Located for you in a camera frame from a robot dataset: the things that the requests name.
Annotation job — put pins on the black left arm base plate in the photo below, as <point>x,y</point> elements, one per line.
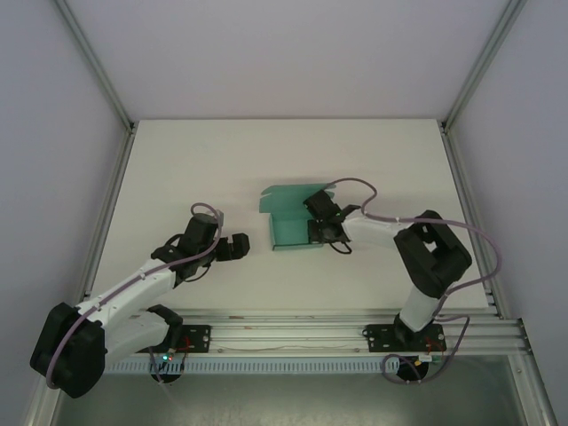
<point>197,339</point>

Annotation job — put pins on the aluminium table side rail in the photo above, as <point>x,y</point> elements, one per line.
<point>466,186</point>
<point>111,208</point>

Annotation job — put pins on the grey metal lower panel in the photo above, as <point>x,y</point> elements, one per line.
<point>284,399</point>

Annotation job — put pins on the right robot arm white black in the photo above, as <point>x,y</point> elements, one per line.
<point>426,266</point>

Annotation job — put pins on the aluminium mounting rail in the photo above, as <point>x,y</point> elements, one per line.
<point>288,333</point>

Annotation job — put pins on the green paper box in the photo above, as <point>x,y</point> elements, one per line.
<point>288,231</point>

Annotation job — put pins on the aluminium frame post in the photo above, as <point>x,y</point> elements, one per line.
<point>95,62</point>
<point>483,62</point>

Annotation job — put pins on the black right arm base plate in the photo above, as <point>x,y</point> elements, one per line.
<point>381,339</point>

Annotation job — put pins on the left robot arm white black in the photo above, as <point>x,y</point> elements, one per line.
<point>102,324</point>

